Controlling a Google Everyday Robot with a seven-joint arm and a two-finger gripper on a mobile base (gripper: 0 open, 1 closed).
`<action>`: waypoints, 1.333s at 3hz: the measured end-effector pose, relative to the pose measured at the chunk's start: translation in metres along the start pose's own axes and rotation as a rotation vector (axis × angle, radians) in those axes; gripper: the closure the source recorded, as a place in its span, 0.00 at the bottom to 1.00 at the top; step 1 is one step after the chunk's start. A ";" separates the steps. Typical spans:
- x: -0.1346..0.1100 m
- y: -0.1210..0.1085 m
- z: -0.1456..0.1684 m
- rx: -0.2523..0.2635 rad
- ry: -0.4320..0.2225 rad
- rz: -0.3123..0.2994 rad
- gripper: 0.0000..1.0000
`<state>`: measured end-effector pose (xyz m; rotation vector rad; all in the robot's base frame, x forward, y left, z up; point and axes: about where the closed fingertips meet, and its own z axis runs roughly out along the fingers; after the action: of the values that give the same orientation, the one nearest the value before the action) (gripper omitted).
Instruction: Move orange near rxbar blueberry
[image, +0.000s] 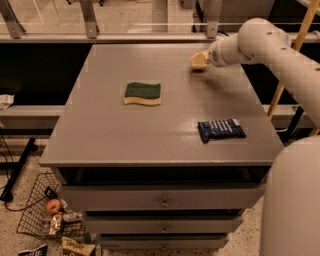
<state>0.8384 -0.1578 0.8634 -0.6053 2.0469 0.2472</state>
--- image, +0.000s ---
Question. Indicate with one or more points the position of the middle grey drawer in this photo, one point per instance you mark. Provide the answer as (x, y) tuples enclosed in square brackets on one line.
[(162, 224)]

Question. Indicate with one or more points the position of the top grey drawer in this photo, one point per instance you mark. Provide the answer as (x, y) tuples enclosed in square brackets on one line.
[(171, 197)]

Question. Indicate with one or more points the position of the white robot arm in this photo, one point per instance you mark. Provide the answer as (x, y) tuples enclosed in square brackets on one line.
[(290, 223)]

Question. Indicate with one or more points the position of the grey drawer cabinet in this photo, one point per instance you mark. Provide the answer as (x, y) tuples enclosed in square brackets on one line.
[(100, 141)]

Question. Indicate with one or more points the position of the grey drawer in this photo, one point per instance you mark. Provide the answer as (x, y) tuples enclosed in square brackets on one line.
[(162, 224), (159, 242), (171, 197)]

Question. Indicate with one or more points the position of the bottom grey drawer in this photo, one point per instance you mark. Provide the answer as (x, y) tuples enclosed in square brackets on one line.
[(159, 242)]

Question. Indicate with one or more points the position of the red apple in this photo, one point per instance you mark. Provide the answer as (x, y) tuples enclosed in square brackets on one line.
[(53, 206)]

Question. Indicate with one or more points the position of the orange fruit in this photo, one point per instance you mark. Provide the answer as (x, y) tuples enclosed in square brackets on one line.
[(198, 67)]

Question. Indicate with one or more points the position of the green yellow sponge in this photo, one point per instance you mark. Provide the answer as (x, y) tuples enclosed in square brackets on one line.
[(143, 94)]

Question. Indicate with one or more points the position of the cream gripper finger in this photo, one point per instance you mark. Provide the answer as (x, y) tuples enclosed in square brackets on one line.
[(200, 58)]

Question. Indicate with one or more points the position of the black metal stand leg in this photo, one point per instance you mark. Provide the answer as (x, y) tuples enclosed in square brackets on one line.
[(16, 167)]

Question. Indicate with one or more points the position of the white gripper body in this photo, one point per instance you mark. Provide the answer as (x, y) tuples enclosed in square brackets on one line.
[(215, 55)]

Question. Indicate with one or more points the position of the dark snack bag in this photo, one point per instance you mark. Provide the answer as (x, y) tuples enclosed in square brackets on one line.
[(39, 251)]

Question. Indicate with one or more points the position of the silver snack wrapper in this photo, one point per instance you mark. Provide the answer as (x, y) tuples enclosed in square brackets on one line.
[(56, 224)]

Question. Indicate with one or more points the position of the metal railing frame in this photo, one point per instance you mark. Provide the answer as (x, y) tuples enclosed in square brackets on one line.
[(111, 21)]

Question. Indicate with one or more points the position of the yellow chip bag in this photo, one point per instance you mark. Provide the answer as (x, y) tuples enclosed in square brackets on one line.
[(71, 247)]

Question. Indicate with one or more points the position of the blue rxbar blueberry packet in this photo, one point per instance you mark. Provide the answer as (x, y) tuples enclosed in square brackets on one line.
[(220, 129)]

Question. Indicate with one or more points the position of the black wire basket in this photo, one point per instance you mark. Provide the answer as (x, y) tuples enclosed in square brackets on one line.
[(36, 221)]

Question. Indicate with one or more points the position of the white crumpled paper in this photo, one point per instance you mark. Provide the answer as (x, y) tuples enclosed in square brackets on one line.
[(6, 101)]

